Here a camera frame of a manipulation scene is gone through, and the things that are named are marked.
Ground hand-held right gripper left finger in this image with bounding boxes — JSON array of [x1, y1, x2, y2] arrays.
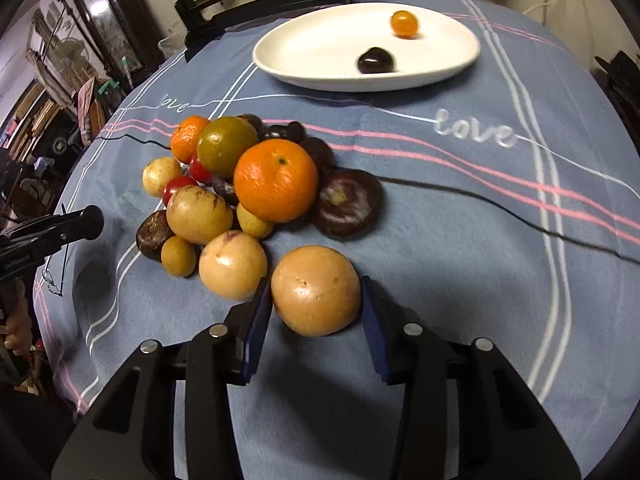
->
[[51, 276, 274, 480]]

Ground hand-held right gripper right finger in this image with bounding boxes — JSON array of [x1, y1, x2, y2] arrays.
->
[[360, 275, 583, 480]]

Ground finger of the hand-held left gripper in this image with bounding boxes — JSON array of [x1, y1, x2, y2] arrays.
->
[[0, 204, 105, 262]]

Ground round yellow passion fruit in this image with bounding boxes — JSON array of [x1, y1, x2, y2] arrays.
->
[[270, 246, 362, 337]]

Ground small pale yellow fruit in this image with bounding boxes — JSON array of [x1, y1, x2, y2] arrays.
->
[[142, 157, 183, 198]]

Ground small yellow-brown longan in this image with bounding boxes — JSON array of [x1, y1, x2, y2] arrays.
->
[[160, 236, 198, 277], [236, 202, 275, 239]]

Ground red cherry tomato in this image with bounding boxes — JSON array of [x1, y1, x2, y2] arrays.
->
[[189, 152, 215, 184], [162, 175, 199, 207]]

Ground speckled yellow fruit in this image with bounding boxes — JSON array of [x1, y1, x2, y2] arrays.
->
[[166, 185, 235, 246]]

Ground wrinkled purple passion fruit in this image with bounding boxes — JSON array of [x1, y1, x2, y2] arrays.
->
[[313, 169, 385, 240]]

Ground small orange mandarin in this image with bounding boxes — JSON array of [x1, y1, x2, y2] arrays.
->
[[170, 115, 212, 164]]

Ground dark brown chestnut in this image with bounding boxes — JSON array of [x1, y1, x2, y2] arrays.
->
[[263, 121, 307, 144], [298, 137, 336, 178], [212, 176, 240, 206], [237, 113, 266, 141]]

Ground large orange mandarin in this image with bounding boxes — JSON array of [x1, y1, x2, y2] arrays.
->
[[233, 139, 320, 224]]

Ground green-orange tomato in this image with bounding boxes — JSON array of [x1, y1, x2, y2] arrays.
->
[[196, 116, 260, 179]]

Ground white plate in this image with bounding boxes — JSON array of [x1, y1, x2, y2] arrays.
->
[[252, 2, 481, 93]]

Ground person's left hand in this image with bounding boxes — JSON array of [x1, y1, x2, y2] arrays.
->
[[0, 279, 34, 357]]

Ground blue striped tablecloth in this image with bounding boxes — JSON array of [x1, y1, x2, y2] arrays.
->
[[32, 0, 640, 416]]

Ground electric fan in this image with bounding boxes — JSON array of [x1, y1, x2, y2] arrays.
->
[[52, 40, 88, 78]]

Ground dark wooden cabinet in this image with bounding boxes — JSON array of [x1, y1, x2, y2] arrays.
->
[[65, 0, 166, 91]]

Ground clear plastic container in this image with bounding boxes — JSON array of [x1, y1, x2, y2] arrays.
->
[[159, 30, 192, 58]]

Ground round fish tank on stand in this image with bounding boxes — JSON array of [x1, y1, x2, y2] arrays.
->
[[157, 0, 353, 63]]

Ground small dark passion fruit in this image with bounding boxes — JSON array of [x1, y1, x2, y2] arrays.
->
[[357, 47, 397, 75]]

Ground orange cherry tomato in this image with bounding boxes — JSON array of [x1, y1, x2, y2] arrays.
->
[[390, 10, 420, 39]]

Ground black shelf rack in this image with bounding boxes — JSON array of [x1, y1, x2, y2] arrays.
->
[[597, 72, 640, 131]]

